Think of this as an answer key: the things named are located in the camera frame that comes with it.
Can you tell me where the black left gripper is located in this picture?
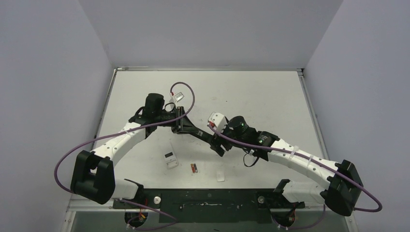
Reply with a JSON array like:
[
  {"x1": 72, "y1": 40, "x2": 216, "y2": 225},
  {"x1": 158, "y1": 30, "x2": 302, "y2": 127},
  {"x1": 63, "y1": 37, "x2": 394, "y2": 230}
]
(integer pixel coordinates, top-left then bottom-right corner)
[{"x1": 156, "y1": 106, "x2": 199, "y2": 134}]

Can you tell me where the black bar tool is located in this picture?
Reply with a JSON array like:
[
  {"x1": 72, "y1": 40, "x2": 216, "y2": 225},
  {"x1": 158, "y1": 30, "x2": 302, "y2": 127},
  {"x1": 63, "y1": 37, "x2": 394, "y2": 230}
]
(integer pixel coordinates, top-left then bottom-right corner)
[{"x1": 193, "y1": 129, "x2": 215, "y2": 145}]

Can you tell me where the white battery cover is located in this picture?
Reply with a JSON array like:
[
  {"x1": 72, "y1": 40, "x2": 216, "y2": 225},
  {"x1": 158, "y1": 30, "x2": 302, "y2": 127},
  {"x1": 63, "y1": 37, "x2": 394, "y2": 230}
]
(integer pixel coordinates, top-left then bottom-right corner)
[{"x1": 216, "y1": 171, "x2": 225, "y2": 182}]

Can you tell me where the red AAA battery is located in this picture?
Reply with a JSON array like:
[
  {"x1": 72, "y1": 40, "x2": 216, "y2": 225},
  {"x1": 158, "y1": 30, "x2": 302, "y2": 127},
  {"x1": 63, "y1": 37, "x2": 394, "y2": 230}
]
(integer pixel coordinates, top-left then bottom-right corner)
[{"x1": 190, "y1": 164, "x2": 195, "y2": 174}]

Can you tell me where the white red remote control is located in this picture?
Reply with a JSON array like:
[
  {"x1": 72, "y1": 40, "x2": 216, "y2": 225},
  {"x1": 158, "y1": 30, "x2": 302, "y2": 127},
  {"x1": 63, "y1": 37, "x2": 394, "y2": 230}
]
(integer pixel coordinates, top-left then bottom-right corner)
[{"x1": 164, "y1": 142, "x2": 179, "y2": 169}]

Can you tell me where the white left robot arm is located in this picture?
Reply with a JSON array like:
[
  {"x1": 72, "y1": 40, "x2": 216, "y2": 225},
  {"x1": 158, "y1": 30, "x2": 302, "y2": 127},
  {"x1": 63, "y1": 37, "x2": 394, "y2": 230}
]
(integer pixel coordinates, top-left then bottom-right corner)
[{"x1": 70, "y1": 92, "x2": 184, "y2": 208}]

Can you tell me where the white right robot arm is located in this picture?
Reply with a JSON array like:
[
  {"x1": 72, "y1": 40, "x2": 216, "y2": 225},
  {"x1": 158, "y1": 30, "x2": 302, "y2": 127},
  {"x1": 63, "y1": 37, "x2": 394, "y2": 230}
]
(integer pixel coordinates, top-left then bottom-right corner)
[{"x1": 208, "y1": 112, "x2": 363, "y2": 217}]

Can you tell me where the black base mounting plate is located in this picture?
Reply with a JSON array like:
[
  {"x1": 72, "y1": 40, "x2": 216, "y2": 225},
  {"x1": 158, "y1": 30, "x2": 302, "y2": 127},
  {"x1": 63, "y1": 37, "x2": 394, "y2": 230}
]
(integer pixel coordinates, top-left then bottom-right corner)
[{"x1": 113, "y1": 188, "x2": 305, "y2": 224}]

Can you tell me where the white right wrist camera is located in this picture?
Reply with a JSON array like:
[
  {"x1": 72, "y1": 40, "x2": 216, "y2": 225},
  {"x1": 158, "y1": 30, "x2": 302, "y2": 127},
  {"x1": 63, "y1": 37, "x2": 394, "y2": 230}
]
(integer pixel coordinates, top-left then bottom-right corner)
[{"x1": 208, "y1": 112, "x2": 228, "y2": 132}]

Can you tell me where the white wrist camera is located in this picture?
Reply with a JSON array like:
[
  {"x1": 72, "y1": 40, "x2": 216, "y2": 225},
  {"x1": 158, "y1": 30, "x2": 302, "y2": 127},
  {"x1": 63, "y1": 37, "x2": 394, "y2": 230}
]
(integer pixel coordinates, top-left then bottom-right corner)
[
  {"x1": 208, "y1": 112, "x2": 228, "y2": 132},
  {"x1": 169, "y1": 92, "x2": 185, "y2": 107}
]

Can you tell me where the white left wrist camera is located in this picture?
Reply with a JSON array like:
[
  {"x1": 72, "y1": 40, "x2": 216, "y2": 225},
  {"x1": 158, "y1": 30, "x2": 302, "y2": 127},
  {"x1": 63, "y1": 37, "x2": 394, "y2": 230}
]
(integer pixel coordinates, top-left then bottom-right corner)
[{"x1": 169, "y1": 92, "x2": 185, "y2": 107}]

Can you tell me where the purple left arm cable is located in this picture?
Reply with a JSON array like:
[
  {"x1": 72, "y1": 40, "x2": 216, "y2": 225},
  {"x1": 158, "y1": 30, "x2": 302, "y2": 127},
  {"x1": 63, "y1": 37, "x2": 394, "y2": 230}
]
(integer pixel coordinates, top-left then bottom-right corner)
[{"x1": 54, "y1": 82, "x2": 196, "y2": 194}]

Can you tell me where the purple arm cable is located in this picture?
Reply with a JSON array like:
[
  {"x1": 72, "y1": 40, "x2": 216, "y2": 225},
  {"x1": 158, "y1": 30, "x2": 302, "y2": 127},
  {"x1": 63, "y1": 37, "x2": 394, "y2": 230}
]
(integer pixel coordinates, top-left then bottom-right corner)
[
  {"x1": 54, "y1": 82, "x2": 196, "y2": 194},
  {"x1": 207, "y1": 123, "x2": 383, "y2": 213}
]

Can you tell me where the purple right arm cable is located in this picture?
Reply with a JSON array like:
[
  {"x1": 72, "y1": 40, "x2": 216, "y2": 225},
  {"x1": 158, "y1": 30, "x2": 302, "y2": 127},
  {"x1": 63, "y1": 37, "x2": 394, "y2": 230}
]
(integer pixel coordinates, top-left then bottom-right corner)
[{"x1": 207, "y1": 123, "x2": 383, "y2": 213}]

